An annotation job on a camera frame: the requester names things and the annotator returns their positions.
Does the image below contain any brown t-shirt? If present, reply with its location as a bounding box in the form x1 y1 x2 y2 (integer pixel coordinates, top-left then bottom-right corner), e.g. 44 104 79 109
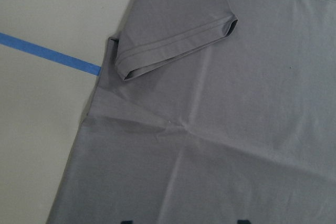
47 0 335 223

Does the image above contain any blue tape line lengthwise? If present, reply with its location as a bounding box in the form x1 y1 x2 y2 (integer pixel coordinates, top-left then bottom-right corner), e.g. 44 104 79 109
1 33 101 76

